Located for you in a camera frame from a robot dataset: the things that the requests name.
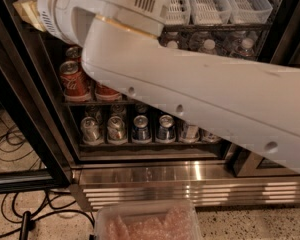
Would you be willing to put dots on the tan padded gripper body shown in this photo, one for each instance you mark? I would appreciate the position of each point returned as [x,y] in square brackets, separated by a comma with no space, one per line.
[49,12]

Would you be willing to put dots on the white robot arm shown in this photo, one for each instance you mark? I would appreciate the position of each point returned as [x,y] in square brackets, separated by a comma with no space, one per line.
[254,105]

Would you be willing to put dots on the coke can middle left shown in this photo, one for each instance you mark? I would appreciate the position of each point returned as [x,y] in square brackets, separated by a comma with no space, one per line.
[73,53]

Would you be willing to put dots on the coke can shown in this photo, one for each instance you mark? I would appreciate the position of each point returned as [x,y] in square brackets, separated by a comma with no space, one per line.
[75,82]
[104,93]
[73,53]

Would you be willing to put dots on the coke can front left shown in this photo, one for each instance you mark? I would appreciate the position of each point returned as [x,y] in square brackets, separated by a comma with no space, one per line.
[75,82]

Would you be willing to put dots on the coke can front middle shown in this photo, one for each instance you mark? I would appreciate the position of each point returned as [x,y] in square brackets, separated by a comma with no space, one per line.
[104,93]

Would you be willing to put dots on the silver can front left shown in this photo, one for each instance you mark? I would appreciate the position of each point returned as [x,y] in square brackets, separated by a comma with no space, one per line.
[91,132]

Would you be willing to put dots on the silver can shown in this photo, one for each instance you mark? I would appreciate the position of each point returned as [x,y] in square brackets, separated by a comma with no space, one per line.
[116,130]
[91,132]

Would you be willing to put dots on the open fridge glass door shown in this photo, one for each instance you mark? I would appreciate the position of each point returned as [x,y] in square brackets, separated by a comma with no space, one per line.
[17,96]

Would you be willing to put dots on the black steel fridge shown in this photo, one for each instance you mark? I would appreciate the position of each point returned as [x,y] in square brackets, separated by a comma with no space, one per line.
[208,174]

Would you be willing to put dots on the blue can front left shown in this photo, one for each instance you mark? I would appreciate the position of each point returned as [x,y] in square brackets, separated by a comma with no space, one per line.
[140,130]

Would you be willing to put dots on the blue can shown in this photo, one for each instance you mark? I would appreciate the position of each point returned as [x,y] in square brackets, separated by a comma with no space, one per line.
[166,129]
[140,130]

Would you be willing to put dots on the blue can front right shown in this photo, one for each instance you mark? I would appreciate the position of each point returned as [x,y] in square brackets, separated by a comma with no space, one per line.
[166,129]

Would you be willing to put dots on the water bottle front left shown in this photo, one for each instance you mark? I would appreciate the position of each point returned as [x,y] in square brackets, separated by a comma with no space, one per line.
[170,40]

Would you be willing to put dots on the water bottle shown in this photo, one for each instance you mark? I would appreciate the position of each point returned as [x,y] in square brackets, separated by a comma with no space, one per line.
[202,42]
[238,45]
[170,40]

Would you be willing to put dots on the clear tray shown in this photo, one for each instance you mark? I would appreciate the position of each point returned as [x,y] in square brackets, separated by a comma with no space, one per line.
[178,13]
[210,12]
[250,11]

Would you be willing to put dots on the water bottle front middle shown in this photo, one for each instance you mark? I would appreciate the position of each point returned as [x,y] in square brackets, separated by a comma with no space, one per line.
[202,42]

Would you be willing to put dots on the tea bottle left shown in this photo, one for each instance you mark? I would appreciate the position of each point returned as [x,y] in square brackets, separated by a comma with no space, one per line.
[188,133]

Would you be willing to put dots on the tea bottle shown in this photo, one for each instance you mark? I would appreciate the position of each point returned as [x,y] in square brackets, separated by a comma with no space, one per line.
[188,133]
[209,137]

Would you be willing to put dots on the black floor stand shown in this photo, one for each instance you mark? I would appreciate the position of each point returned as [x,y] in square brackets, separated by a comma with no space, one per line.
[27,225]

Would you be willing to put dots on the tea bottle right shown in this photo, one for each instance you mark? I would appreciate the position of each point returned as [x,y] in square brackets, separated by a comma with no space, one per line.
[209,137]

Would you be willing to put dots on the water bottle front right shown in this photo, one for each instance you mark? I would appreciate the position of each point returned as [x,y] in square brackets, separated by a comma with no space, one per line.
[238,45]

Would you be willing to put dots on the clear plastic bin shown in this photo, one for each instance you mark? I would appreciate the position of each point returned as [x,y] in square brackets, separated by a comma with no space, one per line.
[148,220]

